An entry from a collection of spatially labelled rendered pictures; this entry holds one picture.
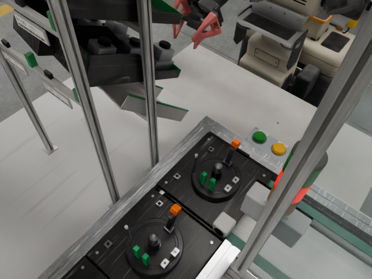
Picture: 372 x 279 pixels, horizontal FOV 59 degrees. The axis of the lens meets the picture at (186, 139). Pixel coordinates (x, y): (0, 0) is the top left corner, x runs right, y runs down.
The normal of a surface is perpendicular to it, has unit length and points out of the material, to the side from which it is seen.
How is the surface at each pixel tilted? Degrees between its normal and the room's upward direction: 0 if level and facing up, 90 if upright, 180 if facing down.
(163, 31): 0
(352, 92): 90
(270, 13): 90
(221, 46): 0
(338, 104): 90
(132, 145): 0
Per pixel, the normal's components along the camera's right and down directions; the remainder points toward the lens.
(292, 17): -0.63, 0.61
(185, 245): 0.04, -0.59
